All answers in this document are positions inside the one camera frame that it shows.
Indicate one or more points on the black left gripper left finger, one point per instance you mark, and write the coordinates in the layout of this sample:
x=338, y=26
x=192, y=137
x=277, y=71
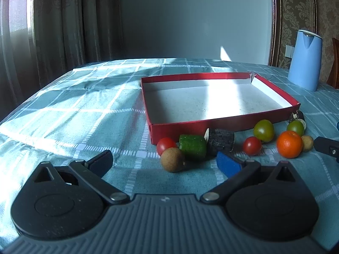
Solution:
x=90, y=173

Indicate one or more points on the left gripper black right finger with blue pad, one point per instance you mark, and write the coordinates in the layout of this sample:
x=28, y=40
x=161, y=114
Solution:
x=238, y=174

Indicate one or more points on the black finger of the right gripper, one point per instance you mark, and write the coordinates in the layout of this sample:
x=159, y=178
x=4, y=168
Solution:
x=327, y=146

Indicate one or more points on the brown longan fruit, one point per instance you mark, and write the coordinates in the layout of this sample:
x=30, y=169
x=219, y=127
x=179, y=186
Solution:
x=172, y=160
x=308, y=143

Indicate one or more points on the red cherry tomato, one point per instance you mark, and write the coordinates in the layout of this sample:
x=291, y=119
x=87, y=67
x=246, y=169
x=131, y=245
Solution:
x=252, y=146
x=165, y=143

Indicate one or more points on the small green tomato with stem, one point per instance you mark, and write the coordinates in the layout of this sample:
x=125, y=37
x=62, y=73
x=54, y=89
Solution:
x=297, y=127

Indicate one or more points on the orange tangerine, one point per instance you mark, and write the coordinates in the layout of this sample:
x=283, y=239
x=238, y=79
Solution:
x=289, y=144

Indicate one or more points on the small dark eggplant piece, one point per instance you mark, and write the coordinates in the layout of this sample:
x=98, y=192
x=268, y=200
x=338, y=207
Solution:
x=299, y=116

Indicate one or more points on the large green tomato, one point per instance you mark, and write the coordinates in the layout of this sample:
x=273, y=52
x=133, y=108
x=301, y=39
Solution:
x=264, y=130

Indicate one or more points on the green cucumber piece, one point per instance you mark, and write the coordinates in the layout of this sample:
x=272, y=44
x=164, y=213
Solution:
x=193, y=146

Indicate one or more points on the teal plaid tablecloth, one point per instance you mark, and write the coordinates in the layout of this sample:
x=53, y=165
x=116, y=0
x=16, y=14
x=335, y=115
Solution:
x=99, y=106

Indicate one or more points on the dark wooden chair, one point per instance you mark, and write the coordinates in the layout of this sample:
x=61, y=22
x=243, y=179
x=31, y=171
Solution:
x=333, y=79

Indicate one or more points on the light blue kettle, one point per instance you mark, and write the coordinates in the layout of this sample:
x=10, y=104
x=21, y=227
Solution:
x=305, y=65

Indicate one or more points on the red cardboard box tray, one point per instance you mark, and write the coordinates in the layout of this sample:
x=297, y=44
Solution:
x=193, y=102

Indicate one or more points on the brown patterned curtain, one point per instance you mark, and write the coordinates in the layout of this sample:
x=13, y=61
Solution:
x=43, y=39

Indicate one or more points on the white wall socket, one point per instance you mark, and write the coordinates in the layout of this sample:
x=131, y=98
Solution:
x=289, y=51

